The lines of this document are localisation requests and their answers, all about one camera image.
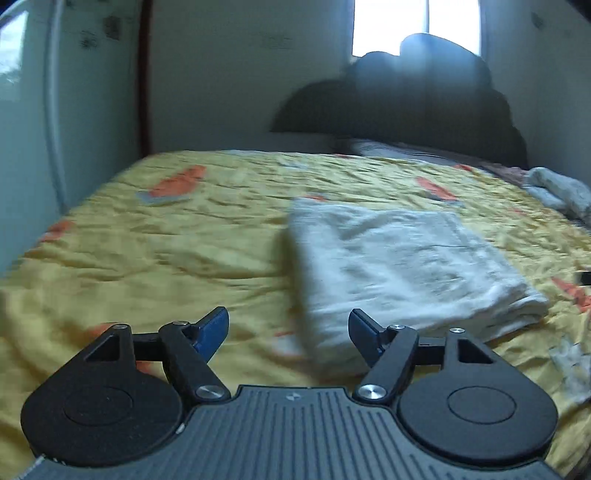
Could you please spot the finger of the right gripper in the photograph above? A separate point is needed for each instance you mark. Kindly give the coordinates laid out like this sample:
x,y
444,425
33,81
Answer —
x,y
583,278

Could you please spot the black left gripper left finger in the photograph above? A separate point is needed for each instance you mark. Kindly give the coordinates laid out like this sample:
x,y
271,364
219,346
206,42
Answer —
x,y
184,350

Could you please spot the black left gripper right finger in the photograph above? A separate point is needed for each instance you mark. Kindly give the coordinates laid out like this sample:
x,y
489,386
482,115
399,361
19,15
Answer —
x,y
392,354

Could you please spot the white textured pant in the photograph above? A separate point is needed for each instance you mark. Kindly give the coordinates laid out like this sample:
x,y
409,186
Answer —
x,y
421,269

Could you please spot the grey white crumpled cloth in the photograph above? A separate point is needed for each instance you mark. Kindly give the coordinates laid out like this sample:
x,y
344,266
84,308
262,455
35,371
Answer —
x,y
559,192

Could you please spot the yellow patterned bedsheet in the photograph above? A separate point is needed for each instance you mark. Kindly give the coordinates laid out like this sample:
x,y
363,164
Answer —
x,y
178,234

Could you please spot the patterned pillow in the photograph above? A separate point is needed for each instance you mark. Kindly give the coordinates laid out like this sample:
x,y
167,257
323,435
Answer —
x,y
372,148

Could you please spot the dark scalloped headboard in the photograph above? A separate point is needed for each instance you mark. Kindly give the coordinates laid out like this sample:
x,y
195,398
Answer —
x,y
433,94

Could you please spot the white wardrobe door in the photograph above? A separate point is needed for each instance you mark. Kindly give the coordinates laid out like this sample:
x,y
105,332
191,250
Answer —
x,y
68,109

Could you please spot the bright window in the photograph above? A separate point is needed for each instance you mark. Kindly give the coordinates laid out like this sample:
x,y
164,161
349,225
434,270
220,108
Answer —
x,y
383,25

